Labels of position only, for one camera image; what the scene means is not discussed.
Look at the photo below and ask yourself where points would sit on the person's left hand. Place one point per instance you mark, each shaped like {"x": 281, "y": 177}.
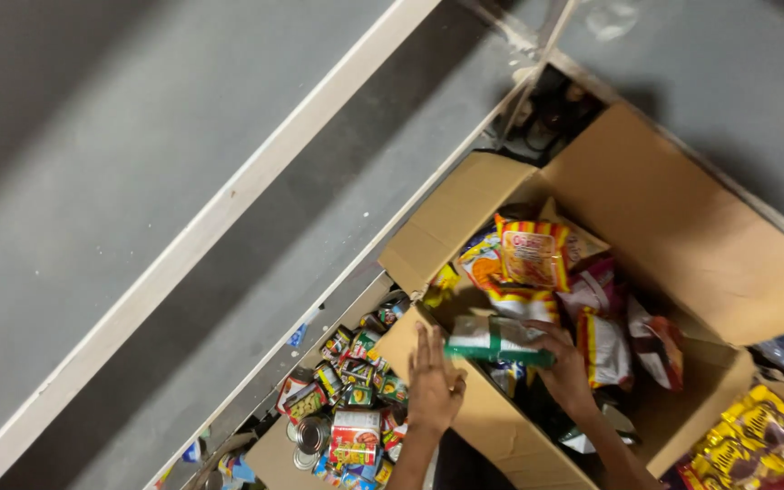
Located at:
{"x": 433, "y": 391}

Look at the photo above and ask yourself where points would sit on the person's right hand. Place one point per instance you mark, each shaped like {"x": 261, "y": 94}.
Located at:
{"x": 569, "y": 378}

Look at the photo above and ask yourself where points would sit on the person's right fingers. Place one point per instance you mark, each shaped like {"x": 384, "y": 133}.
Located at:
{"x": 550, "y": 337}

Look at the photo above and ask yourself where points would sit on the green and white packet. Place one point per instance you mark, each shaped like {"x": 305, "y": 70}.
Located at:
{"x": 484, "y": 340}

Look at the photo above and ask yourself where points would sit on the white and yellow packet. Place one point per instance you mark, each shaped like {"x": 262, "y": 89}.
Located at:
{"x": 525, "y": 304}

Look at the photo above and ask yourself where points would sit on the white packet with red edges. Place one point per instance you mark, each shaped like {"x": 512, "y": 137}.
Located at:
{"x": 606, "y": 350}

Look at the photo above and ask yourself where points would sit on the blue and white packet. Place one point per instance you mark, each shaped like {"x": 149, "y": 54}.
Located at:
{"x": 508, "y": 378}

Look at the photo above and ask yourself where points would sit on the pink and white packet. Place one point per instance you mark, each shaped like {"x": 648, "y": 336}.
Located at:
{"x": 593, "y": 289}

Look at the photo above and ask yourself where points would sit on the orange striped snack packet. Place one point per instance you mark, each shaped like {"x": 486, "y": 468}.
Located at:
{"x": 533, "y": 255}

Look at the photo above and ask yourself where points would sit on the yellow and orange noodle packet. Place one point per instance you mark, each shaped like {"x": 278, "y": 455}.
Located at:
{"x": 482, "y": 262}

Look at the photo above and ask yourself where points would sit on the tan paper packet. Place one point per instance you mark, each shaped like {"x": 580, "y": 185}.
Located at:
{"x": 586, "y": 241}

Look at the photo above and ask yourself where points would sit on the dark red snack packet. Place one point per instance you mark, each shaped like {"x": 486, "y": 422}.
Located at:
{"x": 657, "y": 344}

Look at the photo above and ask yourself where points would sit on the small yellow packet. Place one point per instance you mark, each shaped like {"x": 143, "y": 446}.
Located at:
{"x": 441, "y": 284}

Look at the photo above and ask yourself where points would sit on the large open cardboard box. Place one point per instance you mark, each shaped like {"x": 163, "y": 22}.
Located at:
{"x": 664, "y": 218}

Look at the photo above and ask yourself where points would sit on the heap of labelled food cans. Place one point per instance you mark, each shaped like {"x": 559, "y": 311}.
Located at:
{"x": 358, "y": 381}

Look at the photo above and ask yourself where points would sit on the red labelled tin can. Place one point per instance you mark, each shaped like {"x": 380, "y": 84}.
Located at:
{"x": 356, "y": 439}

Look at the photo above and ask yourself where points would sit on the dark clutter behind box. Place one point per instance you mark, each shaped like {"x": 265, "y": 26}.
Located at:
{"x": 548, "y": 112}

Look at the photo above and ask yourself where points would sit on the carton of yellow snack packets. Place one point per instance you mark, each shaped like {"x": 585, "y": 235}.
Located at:
{"x": 759, "y": 442}

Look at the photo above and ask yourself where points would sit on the blue and white wrapper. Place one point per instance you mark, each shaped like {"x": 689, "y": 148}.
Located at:
{"x": 192, "y": 451}
{"x": 297, "y": 335}

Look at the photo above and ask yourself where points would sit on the plain silver tin can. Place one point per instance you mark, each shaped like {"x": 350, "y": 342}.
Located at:
{"x": 310, "y": 435}

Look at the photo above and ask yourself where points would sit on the cardboard box holding cans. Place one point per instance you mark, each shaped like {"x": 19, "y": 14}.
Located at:
{"x": 273, "y": 452}

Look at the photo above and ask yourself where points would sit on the heap of blue packets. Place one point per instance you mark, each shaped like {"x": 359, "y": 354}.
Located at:
{"x": 237, "y": 471}

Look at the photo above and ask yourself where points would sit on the white metal rack frame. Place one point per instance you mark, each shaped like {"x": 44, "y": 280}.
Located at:
{"x": 181, "y": 245}

